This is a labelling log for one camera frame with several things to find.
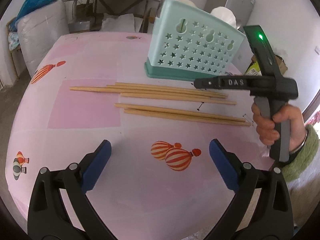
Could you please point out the pink patterned tablecloth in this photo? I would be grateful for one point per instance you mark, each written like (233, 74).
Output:
(160, 182)

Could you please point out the green sleeve forearm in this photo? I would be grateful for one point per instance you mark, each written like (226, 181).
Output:
(301, 168)

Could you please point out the mint green utensil holder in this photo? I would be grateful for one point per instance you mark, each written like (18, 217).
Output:
(188, 43)

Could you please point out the blue plastic bag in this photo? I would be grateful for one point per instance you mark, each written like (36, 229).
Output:
(27, 7)

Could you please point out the white plastic ladle spoon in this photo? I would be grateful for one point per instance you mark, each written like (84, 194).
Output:
(187, 2)

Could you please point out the white green rice bag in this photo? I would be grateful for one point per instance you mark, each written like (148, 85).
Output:
(253, 69)

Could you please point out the white sack under table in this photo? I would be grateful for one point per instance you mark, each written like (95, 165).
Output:
(122, 23)

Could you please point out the large white sack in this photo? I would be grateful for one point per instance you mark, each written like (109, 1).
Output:
(39, 30)

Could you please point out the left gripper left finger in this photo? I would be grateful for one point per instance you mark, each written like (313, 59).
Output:
(47, 215)

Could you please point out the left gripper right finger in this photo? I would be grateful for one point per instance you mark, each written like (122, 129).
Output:
(272, 217)

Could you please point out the cardboard box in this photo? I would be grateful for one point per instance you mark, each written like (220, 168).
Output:
(281, 64)

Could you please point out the white slotted rice paddle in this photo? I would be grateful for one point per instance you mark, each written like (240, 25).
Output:
(225, 15)

